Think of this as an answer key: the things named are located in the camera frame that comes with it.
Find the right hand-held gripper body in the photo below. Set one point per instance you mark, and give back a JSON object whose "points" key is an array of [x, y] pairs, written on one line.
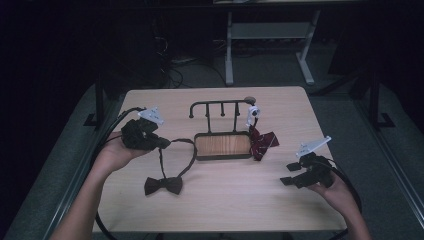
{"points": [[316, 170]]}

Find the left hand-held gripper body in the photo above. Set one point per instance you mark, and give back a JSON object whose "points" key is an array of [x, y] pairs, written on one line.
{"points": [[141, 133]]}

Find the red striped bow tie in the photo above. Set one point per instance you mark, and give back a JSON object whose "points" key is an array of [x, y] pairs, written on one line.
{"points": [[261, 143]]}

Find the dark brown bow tie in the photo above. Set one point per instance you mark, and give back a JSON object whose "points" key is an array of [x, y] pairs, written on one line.
{"points": [[165, 183]]}

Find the black rack with wooden base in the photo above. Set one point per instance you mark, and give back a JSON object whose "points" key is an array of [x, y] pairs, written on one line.
{"points": [[222, 145]]}

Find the person's right hand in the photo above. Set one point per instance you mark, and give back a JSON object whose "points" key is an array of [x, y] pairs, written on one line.
{"points": [[335, 195]]}

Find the person's left hand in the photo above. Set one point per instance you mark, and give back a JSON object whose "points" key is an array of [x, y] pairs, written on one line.
{"points": [[115, 155]]}

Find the white metal table frame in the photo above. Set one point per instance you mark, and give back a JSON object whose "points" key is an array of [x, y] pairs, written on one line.
{"points": [[266, 31]]}

